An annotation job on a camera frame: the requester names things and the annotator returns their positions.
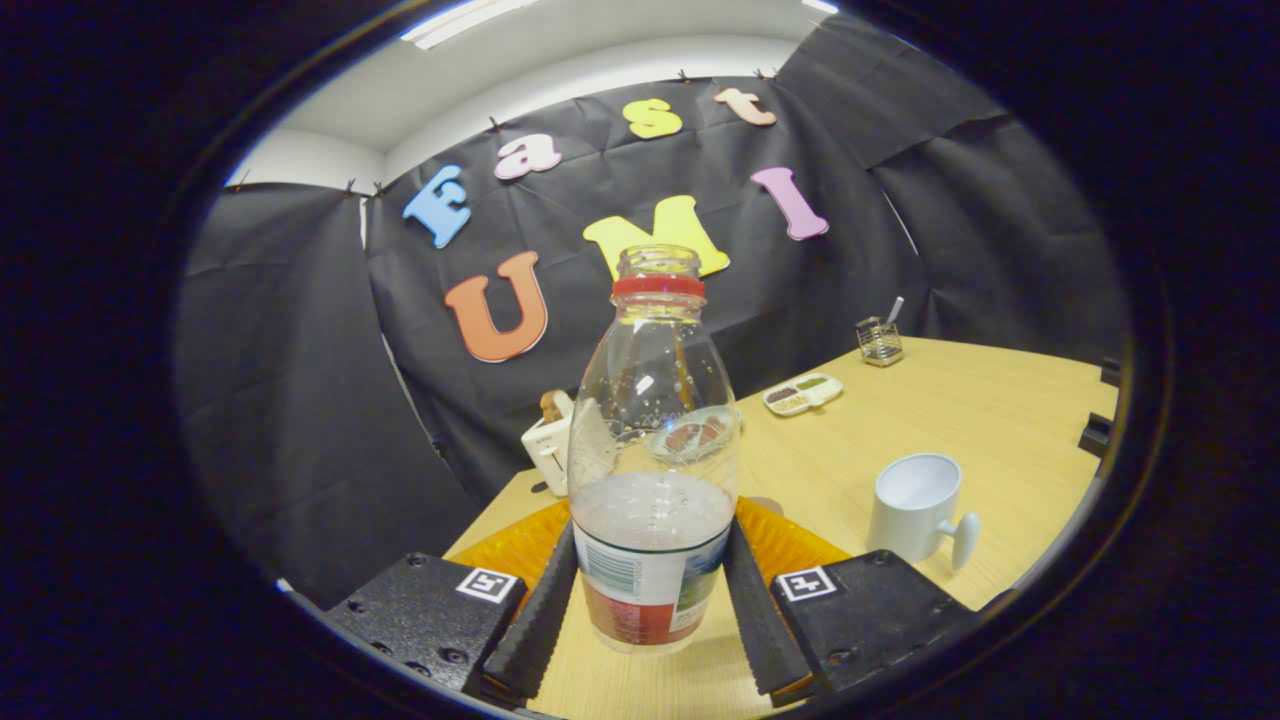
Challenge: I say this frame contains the black backdrop cloth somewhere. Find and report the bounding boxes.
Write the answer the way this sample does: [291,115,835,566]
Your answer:
[172,12,1131,611]

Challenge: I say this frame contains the wooden table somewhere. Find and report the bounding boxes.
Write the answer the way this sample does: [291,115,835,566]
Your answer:
[445,335,1121,716]

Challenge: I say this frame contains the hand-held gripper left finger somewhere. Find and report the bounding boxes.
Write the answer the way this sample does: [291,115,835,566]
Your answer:
[325,500,581,701]

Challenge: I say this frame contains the clear plastic juice bottle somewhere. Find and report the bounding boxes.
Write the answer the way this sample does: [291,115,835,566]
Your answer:
[567,243,743,656]

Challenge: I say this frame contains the white toaster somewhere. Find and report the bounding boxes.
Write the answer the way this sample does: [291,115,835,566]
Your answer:
[520,390,576,498]

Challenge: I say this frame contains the large ceiling light panel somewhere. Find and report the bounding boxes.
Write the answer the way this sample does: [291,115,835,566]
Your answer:
[400,0,541,51]

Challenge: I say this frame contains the wire mesh holder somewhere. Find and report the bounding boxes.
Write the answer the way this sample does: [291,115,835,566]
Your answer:
[855,316,905,368]

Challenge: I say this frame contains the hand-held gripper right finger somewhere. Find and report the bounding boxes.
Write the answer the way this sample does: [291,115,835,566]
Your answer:
[722,497,981,706]

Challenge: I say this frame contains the white divided dish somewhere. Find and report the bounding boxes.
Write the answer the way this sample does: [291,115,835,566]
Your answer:
[762,372,844,417]

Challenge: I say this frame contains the white cup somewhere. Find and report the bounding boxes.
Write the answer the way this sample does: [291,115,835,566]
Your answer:
[865,453,982,571]

